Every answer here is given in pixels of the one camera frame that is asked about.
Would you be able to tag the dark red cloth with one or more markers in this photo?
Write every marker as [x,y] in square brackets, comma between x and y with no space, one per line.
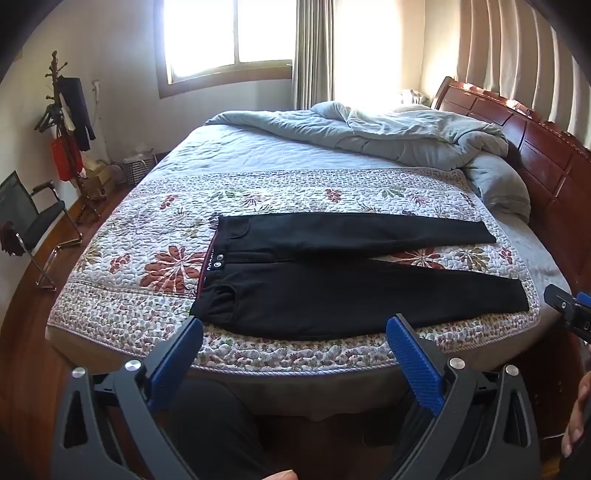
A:
[10,237]

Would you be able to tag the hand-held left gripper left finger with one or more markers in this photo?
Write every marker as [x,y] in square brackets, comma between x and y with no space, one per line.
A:
[178,364]

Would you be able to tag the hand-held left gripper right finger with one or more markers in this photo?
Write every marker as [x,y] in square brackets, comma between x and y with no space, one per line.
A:
[411,355]

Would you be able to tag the white sheer curtain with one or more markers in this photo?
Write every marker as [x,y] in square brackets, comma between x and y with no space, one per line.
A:
[374,50]

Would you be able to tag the person's right hand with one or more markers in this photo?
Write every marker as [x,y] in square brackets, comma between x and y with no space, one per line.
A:
[577,415]

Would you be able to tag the wooden coat rack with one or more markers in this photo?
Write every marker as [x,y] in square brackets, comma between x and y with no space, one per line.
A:
[56,87]

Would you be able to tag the person's leg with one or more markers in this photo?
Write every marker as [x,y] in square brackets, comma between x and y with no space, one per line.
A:
[217,429]

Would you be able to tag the grey curtain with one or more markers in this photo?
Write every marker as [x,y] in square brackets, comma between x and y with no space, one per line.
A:
[311,50]

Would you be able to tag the person's left hand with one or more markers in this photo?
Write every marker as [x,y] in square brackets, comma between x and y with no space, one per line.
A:
[277,475]

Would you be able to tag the brown paper bag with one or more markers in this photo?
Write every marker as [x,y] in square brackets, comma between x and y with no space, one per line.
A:
[99,180]

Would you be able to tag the red bag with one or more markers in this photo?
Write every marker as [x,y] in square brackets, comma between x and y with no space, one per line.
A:
[67,157]

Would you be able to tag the floral quilted bedspread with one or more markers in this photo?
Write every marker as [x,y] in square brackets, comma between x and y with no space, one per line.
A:
[138,240]

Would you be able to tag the grey quilted bed sheet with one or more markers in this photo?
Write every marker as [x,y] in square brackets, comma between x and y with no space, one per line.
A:
[240,147]

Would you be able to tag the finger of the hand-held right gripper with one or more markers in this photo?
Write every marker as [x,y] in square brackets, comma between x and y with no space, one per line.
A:
[561,302]

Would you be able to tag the wooden framed window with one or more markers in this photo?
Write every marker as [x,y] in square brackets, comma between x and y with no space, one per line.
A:
[221,78]

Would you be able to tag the grey pillow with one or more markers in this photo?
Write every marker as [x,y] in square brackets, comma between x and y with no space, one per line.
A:
[501,184]

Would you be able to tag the black pants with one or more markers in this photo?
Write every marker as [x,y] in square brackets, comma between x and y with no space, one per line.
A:
[323,295]

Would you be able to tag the black mesh chair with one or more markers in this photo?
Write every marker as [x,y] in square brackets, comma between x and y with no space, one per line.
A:
[39,226]

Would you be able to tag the beige pleated wall panel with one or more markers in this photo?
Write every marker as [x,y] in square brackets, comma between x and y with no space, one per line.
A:
[517,46]

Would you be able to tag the dark hanging garment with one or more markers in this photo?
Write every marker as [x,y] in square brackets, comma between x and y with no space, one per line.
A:
[78,110]

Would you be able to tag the grey duvet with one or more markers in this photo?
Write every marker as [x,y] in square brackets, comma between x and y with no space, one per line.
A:
[392,134]

